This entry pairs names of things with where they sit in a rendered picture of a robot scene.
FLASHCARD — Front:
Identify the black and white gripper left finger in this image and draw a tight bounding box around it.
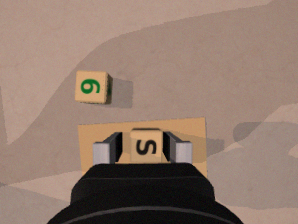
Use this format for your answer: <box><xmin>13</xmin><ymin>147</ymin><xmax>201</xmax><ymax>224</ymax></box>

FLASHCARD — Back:
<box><xmin>92</xmin><ymin>132</ymin><xmax>123</xmax><ymax>166</ymax></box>

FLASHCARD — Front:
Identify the tan flat mat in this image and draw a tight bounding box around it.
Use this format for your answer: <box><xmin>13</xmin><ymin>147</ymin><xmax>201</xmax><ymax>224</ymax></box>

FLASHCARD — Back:
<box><xmin>78</xmin><ymin>117</ymin><xmax>207</xmax><ymax>178</ymax></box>

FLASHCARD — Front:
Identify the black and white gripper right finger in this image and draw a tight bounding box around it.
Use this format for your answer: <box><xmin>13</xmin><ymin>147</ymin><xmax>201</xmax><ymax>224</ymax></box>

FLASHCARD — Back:
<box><xmin>163</xmin><ymin>132</ymin><xmax>193</xmax><ymax>164</ymax></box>

